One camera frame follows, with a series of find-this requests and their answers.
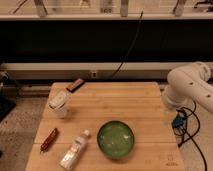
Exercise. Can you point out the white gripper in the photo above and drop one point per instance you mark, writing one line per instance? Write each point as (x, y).
(169, 113)

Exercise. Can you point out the green ceramic bowl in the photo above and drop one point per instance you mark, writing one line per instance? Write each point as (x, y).
(115, 139)

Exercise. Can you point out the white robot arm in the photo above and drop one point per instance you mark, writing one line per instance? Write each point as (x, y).
(187, 82)

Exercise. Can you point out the blue connector box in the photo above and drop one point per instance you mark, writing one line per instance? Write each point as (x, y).
(178, 121)

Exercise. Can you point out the brown rectangular block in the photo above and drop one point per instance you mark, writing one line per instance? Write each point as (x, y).
(75, 85)

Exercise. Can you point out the clear plastic cup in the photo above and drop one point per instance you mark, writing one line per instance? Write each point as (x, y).
(58, 104)

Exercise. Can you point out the clear plastic bottle white label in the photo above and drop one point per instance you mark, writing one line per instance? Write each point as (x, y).
(75, 150)

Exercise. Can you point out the red-brown pocket knife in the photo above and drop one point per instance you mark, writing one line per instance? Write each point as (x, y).
(49, 140)

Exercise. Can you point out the white wall outlet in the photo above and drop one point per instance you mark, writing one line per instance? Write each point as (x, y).
(94, 74)

